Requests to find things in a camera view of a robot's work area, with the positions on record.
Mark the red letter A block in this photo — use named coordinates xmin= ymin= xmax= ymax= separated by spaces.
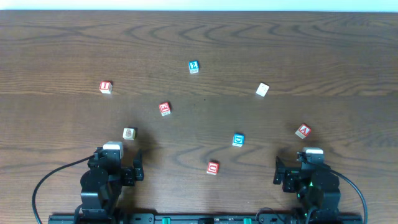
xmin=295 ymin=124 xmax=312 ymax=139

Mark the red letter I block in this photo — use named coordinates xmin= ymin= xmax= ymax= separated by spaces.
xmin=99 ymin=81 xmax=113 ymax=94

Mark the blue number 2 block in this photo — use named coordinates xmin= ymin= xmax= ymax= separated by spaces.
xmin=188 ymin=60 xmax=199 ymax=74

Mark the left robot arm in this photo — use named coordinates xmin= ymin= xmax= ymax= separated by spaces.
xmin=73 ymin=147 xmax=144 ymax=223

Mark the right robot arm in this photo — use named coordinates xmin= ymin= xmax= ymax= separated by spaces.
xmin=273 ymin=149 xmax=342 ymax=223

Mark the beige picture block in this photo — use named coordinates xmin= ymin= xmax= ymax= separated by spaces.
xmin=123 ymin=128 xmax=136 ymax=140

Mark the blue letter D block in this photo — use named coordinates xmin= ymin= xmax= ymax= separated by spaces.
xmin=232 ymin=134 xmax=244 ymax=147

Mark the red letter U block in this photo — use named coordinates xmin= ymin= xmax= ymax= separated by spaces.
xmin=206 ymin=161 xmax=220 ymax=175

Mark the red letter E block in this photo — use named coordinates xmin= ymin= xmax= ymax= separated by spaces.
xmin=159 ymin=102 xmax=171 ymax=116

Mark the white picture block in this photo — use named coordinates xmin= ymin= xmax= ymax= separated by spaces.
xmin=256 ymin=83 xmax=270 ymax=97

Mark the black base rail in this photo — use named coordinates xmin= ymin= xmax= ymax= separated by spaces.
xmin=48 ymin=212 xmax=364 ymax=224

